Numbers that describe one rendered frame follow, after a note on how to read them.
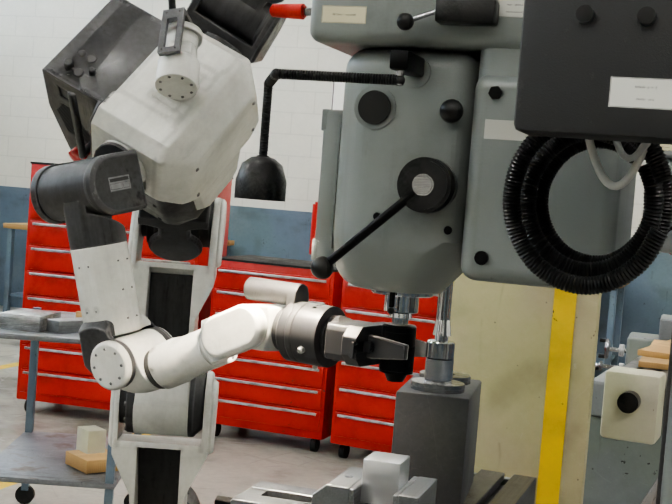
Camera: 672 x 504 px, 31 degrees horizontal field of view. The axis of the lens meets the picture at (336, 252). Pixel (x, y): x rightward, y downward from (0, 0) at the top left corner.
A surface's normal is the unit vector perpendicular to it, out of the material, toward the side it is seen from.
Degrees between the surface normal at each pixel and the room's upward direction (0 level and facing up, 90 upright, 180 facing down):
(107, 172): 79
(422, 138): 90
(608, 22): 90
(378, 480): 90
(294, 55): 90
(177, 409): 99
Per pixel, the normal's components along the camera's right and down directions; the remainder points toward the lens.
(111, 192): 0.80, -0.09
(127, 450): 0.04, 0.17
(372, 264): -0.32, 0.48
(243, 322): -0.55, -0.03
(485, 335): -0.32, 0.03
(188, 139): 0.65, 0.01
